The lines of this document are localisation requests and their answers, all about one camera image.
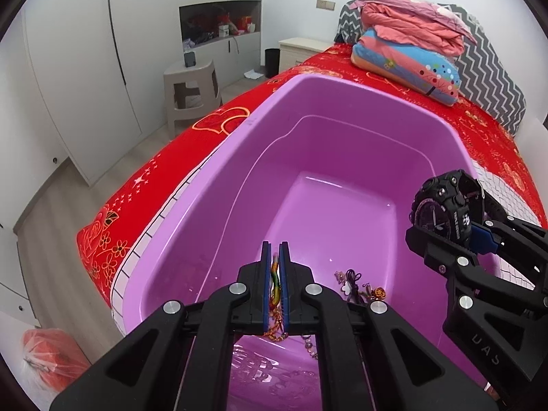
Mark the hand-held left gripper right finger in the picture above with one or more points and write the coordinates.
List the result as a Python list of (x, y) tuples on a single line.
[(284, 287)]

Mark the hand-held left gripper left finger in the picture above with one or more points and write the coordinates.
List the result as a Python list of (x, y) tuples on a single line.
[(267, 287)]

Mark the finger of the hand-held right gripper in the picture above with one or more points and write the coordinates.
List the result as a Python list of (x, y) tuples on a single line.
[(486, 239), (436, 250)]

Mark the black wrist watch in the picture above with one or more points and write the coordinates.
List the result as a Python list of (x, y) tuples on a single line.
[(445, 205)]

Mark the purple plastic tub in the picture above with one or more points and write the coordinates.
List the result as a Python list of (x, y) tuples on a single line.
[(342, 180)]

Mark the red patterned bedspread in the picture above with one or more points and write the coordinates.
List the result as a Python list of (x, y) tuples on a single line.
[(171, 171)]

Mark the colourful striped pillow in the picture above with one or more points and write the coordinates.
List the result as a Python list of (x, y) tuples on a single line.
[(398, 60)]

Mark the white paper scrap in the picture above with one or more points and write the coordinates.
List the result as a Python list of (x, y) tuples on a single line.
[(254, 74)]

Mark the black waste bin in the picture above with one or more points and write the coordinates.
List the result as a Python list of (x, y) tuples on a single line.
[(272, 63)]

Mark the orange plastic bag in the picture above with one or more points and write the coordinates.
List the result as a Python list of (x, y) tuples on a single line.
[(51, 351)]

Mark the grey plastic stool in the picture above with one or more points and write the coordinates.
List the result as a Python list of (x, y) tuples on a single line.
[(192, 72)]

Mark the folded pink quilt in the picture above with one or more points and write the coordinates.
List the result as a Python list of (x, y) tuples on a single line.
[(406, 21)]

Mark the beige nightstand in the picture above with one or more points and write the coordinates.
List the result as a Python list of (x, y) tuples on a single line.
[(299, 49)]

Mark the small black box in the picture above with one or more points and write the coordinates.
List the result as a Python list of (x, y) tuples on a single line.
[(190, 59)]

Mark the white wardrobe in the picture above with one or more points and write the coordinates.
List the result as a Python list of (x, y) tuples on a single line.
[(85, 72)]

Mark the wall niche shelf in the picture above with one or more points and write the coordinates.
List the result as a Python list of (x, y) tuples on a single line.
[(214, 25)]

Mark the wall socket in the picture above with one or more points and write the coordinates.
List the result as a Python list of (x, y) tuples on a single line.
[(325, 4)]

